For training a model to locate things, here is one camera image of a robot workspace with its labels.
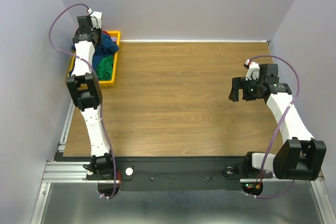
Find blue t shirt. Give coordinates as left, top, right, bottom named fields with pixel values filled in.
left=71, top=29, right=119, bottom=68

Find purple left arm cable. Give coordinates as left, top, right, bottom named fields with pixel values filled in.
left=49, top=3, right=122, bottom=200

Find green t shirt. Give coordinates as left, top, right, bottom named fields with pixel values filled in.
left=95, top=55, right=114, bottom=81

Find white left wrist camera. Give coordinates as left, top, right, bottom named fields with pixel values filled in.
left=87, top=8, right=102, bottom=29

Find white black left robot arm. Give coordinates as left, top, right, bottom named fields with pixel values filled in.
left=66, top=12, right=117, bottom=179

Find aluminium frame rail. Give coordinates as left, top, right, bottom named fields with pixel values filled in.
left=30, top=102, right=88, bottom=223

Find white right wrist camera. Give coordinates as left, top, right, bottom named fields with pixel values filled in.
left=244, top=59, right=260, bottom=81

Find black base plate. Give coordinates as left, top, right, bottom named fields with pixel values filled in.
left=54, top=156, right=260, bottom=196

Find yellow plastic bin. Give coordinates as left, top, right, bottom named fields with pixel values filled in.
left=67, top=30, right=122, bottom=88

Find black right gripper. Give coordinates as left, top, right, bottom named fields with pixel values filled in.
left=228, top=75, right=264, bottom=101

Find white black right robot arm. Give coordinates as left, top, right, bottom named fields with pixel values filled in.
left=229, top=60, right=327, bottom=180

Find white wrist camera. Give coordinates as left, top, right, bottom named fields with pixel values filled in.
left=244, top=59, right=260, bottom=81
left=87, top=8, right=102, bottom=29

